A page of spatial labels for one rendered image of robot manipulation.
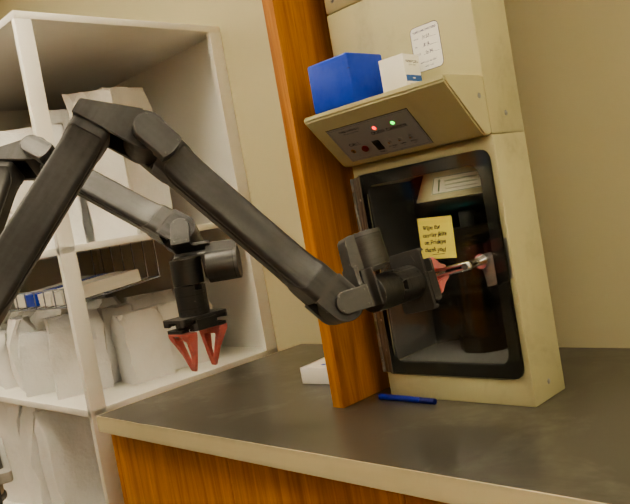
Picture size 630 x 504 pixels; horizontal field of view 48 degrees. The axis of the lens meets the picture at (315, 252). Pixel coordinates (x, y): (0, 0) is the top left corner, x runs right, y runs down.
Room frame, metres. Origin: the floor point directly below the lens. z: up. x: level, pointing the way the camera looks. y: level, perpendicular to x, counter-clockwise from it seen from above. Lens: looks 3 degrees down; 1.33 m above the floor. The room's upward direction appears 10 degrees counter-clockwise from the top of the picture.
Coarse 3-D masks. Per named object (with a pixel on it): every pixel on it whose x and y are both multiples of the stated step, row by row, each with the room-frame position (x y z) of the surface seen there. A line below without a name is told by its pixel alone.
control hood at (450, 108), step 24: (384, 96) 1.19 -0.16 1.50; (408, 96) 1.16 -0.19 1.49; (432, 96) 1.14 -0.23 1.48; (456, 96) 1.12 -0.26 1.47; (480, 96) 1.17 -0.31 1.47; (312, 120) 1.31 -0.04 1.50; (336, 120) 1.28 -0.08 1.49; (360, 120) 1.26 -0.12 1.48; (432, 120) 1.19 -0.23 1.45; (456, 120) 1.16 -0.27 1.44; (480, 120) 1.16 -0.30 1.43; (336, 144) 1.34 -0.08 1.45; (432, 144) 1.23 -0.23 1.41
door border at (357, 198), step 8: (360, 184) 1.38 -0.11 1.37; (352, 192) 1.40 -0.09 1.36; (360, 192) 1.39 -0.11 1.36; (360, 200) 1.39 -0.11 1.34; (360, 208) 1.39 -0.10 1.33; (360, 216) 1.39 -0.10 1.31; (360, 224) 1.40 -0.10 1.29; (376, 328) 1.40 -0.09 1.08; (384, 328) 1.39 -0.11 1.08; (384, 336) 1.39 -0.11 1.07; (384, 344) 1.39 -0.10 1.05; (384, 352) 1.39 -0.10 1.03; (384, 360) 1.40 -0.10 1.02; (392, 368) 1.38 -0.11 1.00
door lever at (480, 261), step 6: (480, 258) 1.21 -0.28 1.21; (486, 258) 1.20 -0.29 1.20; (456, 264) 1.19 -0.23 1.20; (462, 264) 1.18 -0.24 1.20; (468, 264) 1.17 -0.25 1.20; (474, 264) 1.18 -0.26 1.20; (480, 264) 1.20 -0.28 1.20; (486, 264) 1.20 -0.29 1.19; (438, 270) 1.22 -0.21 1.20; (444, 270) 1.21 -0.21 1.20; (450, 270) 1.20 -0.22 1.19; (456, 270) 1.19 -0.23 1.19; (462, 270) 1.18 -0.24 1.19; (438, 276) 1.22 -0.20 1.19; (444, 276) 1.21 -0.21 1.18
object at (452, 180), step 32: (448, 160) 1.23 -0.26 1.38; (480, 160) 1.19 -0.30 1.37; (384, 192) 1.34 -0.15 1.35; (416, 192) 1.29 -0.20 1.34; (448, 192) 1.24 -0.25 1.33; (480, 192) 1.20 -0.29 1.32; (384, 224) 1.35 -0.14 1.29; (416, 224) 1.30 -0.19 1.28; (480, 224) 1.20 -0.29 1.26; (448, 288) 1.27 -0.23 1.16; (480, 288) 1.22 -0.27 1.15; (384, 320) 1.38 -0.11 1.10; (416, 320) 1.33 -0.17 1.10; (448, 320) 1.27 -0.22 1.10; (480, 320) 1.23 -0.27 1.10; (512, 320) 1.18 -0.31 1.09; (416, 352) 1.34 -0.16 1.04; (448, 352) 1.28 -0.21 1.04; (480, 352) 1.23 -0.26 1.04; (512, 352) 1.19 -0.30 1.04
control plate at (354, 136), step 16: (400, 112) 1.20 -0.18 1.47; (336, 128) 1.30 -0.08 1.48; (352, 128) 1.28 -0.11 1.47; (368, 128) 1.26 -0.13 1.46; (384, 128) 1.25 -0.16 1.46; (400, 128) 1.23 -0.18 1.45; (416, 128) 1.22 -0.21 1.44; (352, 144) 1.32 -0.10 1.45; (368, 144) 1.30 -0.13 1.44; (384, 144) 1.28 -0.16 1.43; (400, 144) 1.27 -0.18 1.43; (416, 144) 1.25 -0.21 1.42; (352, 160) 1.36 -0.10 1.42
